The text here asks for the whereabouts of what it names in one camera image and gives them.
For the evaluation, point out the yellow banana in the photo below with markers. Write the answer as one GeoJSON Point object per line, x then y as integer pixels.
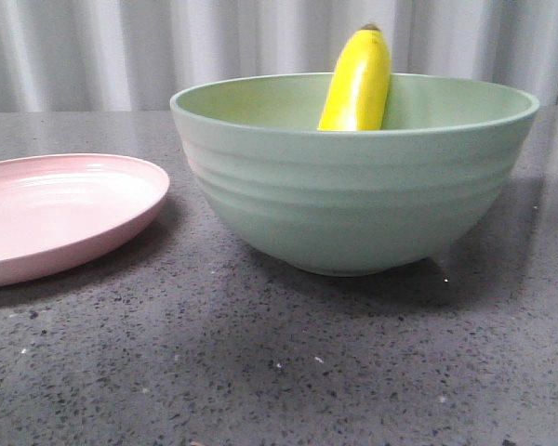
{"type": "Point", "coordinates": [357, 94]}

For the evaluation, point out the white pleated curtain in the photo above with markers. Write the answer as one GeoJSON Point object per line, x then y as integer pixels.
{"type": "Point", "coordinates": [74, 56]}

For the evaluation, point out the green ribbed bowl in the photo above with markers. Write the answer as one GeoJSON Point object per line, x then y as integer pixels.
{"type": "Point", "coordinates": [351, 203]}

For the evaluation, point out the pink plate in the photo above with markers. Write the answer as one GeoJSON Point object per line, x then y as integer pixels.
{"type": "Point", "coordinates": [61, 211]}

